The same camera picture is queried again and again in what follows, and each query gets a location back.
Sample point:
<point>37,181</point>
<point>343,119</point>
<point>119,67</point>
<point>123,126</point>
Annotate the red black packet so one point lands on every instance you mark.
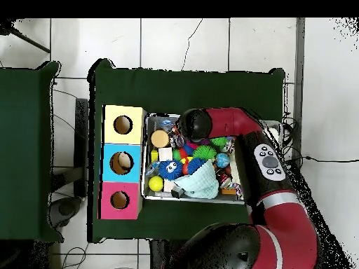
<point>223,179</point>

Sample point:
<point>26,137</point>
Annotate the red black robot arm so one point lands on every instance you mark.
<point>269,224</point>

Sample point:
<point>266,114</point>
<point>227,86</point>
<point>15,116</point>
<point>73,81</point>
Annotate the clear mesh bin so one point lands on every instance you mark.
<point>147,193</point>

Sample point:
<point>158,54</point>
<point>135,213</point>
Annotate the wooden box with three holes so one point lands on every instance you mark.
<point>110,163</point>

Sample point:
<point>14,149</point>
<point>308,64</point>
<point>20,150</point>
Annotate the round wooden disc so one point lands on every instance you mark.
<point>160,139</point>

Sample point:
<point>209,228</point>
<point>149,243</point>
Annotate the blue fuzzy ball with eyes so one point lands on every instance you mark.
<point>170,169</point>

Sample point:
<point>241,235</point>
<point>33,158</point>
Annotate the small green spiky ball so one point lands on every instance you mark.
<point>204,153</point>

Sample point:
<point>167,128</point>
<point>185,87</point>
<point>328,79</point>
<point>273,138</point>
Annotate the yellow block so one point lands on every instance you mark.
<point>154,156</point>

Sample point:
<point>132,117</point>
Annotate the mint green knit cloth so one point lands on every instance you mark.
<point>199,182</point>

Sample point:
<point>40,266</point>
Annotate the large green spiky ball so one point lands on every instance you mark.
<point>220,142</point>

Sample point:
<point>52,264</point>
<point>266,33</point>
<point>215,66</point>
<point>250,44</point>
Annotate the yellow ball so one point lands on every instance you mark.
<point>156,184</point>

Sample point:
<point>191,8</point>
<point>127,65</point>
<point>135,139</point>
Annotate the blue globe ball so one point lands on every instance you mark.
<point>222,160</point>

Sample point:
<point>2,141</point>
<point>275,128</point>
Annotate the green cloth side table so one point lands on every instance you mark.
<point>25,151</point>

